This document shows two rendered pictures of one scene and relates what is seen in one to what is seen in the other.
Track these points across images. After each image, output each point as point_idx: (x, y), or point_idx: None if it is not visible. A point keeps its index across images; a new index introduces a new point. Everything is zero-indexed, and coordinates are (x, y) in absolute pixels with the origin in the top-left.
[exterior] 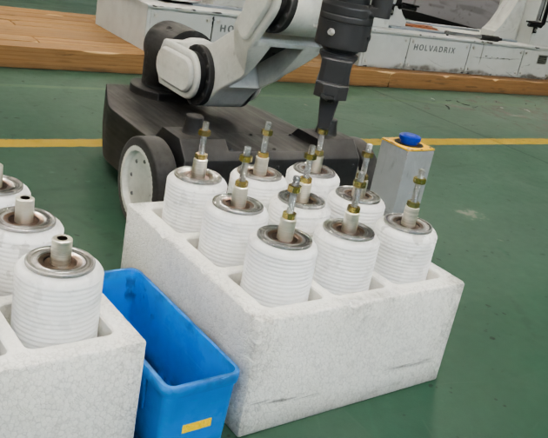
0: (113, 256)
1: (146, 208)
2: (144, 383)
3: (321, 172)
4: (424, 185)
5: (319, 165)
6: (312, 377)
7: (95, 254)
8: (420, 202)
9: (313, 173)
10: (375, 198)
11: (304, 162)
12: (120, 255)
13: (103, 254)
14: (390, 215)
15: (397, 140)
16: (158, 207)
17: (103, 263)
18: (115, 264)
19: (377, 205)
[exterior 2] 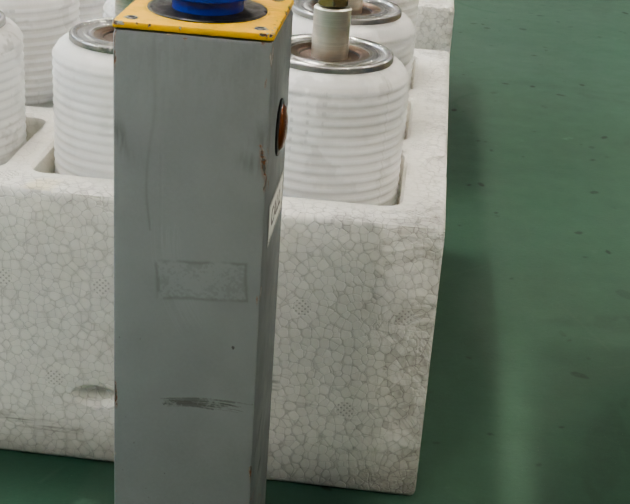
0: (613, 295)
1: (418, 54)
2: None
3: (314, 59)
4: (114, 175)
5: (312, 30)
6: None
7: None
8: (114, 243)
9: (302, 40)
10: (90, 39)
11: (386, 56)
12: (620, 304)
13: (629, 290)
14: None
15: (245, 2)
16: (418, 61)
17: (583, 278)
18: (575, 286)
19: (64, 37)
